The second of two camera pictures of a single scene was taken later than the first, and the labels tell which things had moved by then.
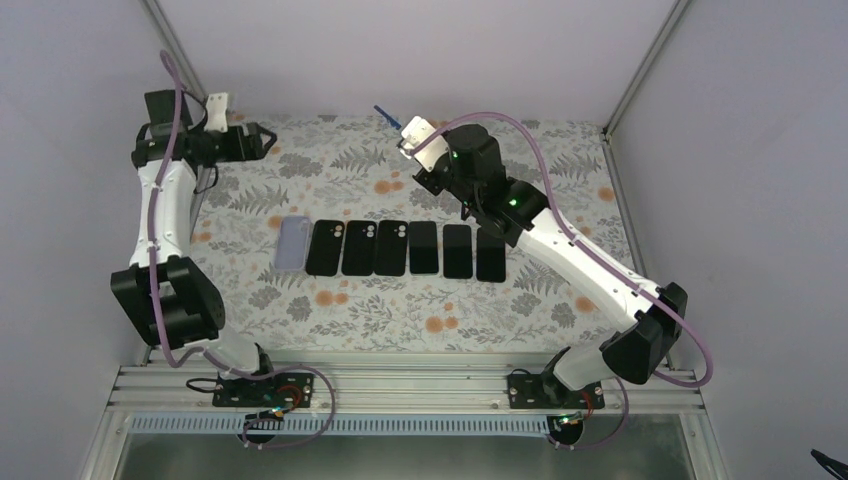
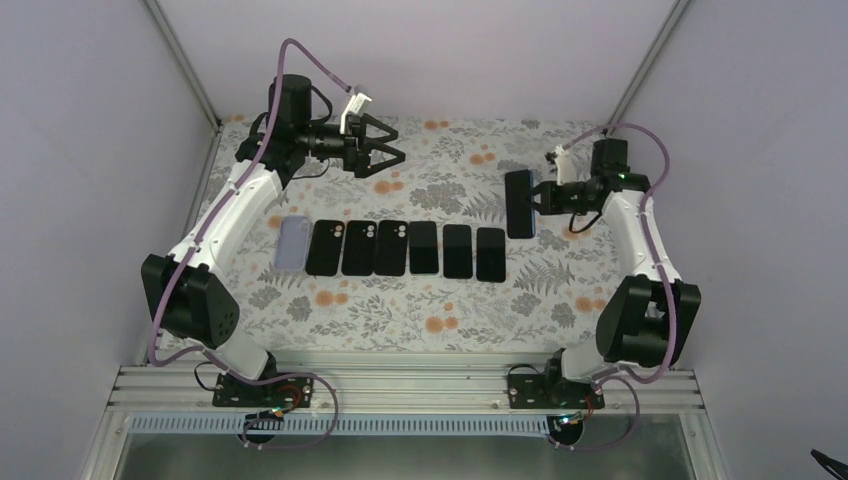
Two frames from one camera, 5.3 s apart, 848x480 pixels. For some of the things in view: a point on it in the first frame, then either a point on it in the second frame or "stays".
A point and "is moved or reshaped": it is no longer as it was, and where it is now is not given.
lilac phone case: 292,246 stays
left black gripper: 255,151 → 356,126
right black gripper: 426,182 → 548,205
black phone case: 325,252 stays
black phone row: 490,257 stays
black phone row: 457,251 stays
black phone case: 391,248 stays
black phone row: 390,119 is moved or reshaped
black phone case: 359,252 stays
